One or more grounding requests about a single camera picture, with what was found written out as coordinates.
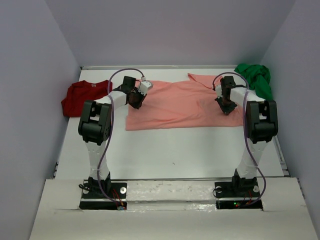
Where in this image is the pink t-shirt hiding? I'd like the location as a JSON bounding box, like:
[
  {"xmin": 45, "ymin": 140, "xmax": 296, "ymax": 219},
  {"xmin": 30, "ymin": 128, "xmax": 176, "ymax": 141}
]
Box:
[{"xmin": 125, "ymin": 73, "xmax": 243, "ymax": 131}]

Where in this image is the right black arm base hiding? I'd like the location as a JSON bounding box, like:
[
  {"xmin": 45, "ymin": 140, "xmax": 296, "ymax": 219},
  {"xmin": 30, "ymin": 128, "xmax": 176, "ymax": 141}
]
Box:
[{"xmin": 212, "ymin": 170, "xmax": 263, "ymax": 210}]

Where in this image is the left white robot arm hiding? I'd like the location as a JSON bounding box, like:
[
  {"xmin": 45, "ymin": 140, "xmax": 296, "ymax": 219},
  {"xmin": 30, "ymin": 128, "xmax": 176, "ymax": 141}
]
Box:
[{"xmin": 78, "ymin": 76, "xmax": 153, "ymax": 199}]

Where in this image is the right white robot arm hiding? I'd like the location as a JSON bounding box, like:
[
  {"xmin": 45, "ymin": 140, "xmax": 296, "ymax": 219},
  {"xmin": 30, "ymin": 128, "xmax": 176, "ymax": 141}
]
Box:
[{"xmin": 212, "ymin": 72, "xmax": 278, "ymax": 199}]

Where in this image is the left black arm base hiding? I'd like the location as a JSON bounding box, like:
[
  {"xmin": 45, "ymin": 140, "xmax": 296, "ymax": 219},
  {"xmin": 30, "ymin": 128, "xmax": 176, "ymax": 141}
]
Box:
[{"xmin": 78, "ymin": 176, "xmax": 128, "ymax": 211}]

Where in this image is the green crumpled t-shirt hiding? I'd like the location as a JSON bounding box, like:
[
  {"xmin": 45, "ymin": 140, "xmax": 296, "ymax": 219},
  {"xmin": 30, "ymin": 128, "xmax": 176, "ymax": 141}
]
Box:
[{"xmin": 234, "ymin": 63, "xmax": 273, "ymax": 101}]

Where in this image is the red folded t-shirt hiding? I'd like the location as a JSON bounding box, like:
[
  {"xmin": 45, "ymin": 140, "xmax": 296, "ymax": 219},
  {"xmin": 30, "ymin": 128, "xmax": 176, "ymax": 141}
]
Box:
[{"xmin": 61, "ymin": 80, "xmax": 113, "ymax": 118}]

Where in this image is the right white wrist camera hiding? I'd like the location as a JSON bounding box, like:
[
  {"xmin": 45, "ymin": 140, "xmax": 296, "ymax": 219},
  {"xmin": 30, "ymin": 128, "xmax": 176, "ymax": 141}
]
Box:
[{"xmin": 214, "ymin": 84, "xmax": 223, "ymax": 98}]

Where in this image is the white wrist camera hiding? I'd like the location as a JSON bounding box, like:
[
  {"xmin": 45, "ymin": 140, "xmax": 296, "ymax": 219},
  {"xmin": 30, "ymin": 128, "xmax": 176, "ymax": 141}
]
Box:
[
  {"xmin": 214, "ymin": 84, "xmax": 223, "ymax": 98},
  {"xmin": 137, "ymin": 80, "xmax": 153, "ymax": 96}
]

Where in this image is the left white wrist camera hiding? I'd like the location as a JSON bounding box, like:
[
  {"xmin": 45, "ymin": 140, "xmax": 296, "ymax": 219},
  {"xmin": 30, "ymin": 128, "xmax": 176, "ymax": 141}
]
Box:
[{"xmin": 137, "ymin": 80, "xmax": 153, "ymax": 96}]

